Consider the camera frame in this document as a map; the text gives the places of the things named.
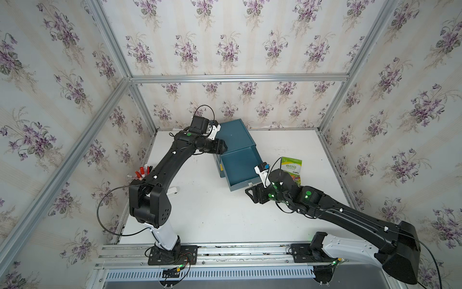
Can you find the aluminium mounting rail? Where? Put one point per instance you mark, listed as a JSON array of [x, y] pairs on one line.
[[230, 263]]

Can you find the red marker pens holder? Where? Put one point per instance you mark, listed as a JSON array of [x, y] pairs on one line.
[[143, 172]]

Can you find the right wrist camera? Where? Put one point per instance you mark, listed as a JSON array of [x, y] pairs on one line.
[[263, 170]]

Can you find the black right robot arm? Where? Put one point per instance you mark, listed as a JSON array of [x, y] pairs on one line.
[[393, 247]]

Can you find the teal top drawer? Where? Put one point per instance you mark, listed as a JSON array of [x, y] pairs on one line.
[[239, 167]]

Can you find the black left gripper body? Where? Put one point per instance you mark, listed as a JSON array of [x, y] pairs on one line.
[[215, 147]]

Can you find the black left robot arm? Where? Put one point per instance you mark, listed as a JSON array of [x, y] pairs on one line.
[[148, 200]]

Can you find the green seed bag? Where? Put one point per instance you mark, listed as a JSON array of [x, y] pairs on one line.
[[293, 167]]

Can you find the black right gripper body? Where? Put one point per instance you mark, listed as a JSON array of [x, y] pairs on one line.
[[263, 194]]

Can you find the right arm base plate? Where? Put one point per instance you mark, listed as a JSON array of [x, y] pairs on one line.
[[307, 253]]

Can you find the teal drawer cabinet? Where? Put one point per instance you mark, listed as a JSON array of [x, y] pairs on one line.
[[236, 136]]

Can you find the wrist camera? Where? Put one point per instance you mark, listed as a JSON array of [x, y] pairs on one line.
[[263, 170], [213, 128]]

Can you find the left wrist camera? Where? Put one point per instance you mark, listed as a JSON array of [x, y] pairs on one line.
[[213, 128]]

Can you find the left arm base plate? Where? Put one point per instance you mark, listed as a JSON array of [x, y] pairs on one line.
[[178, 256]]

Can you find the white marker pen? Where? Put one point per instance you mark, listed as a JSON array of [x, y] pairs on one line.
[[172, 191]]

